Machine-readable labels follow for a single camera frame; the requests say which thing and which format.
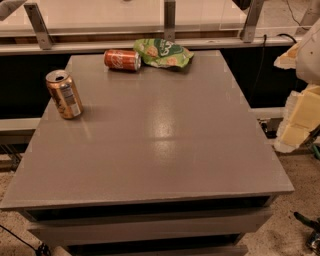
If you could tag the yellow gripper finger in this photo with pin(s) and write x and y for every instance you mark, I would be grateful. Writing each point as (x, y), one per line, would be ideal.
(301, 116)
(288, 59)

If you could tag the red coke can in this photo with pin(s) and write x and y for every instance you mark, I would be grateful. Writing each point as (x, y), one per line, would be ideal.
(128, 60)

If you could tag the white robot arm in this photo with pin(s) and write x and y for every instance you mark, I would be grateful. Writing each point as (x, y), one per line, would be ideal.
(308, 57)

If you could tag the gold soda can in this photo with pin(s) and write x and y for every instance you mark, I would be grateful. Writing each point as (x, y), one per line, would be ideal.
(64, 93)

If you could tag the green chip bag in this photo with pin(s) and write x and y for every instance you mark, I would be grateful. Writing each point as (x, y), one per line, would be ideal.
(160, 53)

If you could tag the grey drawer cabinet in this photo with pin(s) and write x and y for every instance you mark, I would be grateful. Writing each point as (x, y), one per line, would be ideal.
(160, 163)

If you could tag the right metal bracket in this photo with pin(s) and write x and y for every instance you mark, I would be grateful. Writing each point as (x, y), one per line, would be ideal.
(248, 33)

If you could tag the metal bracket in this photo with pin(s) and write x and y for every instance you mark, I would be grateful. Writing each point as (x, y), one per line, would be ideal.
(35, 17)
(169, 20)
(248, 33)

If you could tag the middle metal bracket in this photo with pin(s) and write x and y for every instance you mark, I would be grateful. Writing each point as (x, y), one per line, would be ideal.
(169, 20)

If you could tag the left metal bracket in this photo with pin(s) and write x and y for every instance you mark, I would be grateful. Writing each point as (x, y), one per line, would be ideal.
(35, 17)

